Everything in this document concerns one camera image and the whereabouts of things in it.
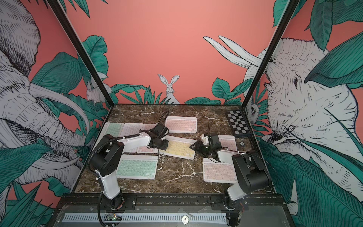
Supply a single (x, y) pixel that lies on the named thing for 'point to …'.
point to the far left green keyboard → (115, 129)
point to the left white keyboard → (130, 129)
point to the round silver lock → (185, 219)
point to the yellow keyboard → (179, 147)
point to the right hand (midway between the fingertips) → (191, 146)
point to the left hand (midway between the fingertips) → (167, 144)
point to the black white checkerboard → (239, 125)
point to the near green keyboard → (137, 166)
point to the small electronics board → (113, 217)
